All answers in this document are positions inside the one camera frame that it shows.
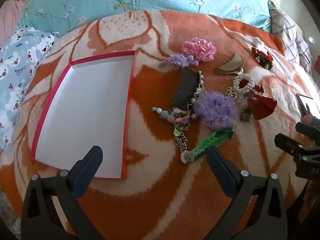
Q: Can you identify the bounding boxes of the red velvet bow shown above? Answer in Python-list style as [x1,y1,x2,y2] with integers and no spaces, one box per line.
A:
[247,85,277,120]

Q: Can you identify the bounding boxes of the green braided bracelet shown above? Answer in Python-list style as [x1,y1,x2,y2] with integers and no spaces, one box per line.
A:
[180,122,236,165]

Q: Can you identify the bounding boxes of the white pearl scrunchie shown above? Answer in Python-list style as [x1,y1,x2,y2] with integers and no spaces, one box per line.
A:
[226,73,255,103]

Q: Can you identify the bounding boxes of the purple organza scrunchie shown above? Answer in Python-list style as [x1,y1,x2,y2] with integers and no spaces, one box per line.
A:
[194,90,237,130]

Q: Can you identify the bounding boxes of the beige claw hair clip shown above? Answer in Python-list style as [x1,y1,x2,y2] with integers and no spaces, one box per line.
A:
[214,54,246,75]

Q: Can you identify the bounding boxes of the colourful bead charm bracelet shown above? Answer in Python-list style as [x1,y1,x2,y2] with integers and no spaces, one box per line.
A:
[151,106,197,153]

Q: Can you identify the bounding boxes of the black hair comb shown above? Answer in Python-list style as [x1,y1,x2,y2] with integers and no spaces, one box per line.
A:
[170,68,204,111]

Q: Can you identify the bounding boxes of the pink lace scrunchie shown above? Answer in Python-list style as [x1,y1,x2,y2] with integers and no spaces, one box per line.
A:
[182,38,217,62]

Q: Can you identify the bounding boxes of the lilac flower hair tie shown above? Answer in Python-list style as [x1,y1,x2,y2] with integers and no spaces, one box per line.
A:
[158,54,200,68]

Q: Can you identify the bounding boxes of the person's right hand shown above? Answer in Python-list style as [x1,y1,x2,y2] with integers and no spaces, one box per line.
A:
[302,104,313,126]

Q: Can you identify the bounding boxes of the smartphone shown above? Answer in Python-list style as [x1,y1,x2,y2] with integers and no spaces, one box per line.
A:
[297,94,319,119]

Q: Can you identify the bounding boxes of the red object at edge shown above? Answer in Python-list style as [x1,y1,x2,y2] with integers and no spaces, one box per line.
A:
[314,55,320,74]

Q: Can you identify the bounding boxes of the red christmas hair clip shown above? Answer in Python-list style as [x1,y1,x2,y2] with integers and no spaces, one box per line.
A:
[251,47,273,70]

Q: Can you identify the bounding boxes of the plaid cloth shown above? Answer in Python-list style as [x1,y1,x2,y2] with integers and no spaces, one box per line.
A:
[270,9,312,75]

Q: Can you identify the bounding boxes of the orange and cream blanket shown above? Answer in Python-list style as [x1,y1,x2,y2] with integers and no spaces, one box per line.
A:
[1,11,319,239]

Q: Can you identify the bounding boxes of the red and white tray box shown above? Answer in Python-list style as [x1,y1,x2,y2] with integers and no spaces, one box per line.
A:
[31,50,136,180]

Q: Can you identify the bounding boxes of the blue bear print pillow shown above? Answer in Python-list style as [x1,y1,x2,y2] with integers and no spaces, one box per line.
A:
[0,25,60,153]

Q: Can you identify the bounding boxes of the pink quilt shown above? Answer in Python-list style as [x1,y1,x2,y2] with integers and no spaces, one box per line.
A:
[0,0,30,46]

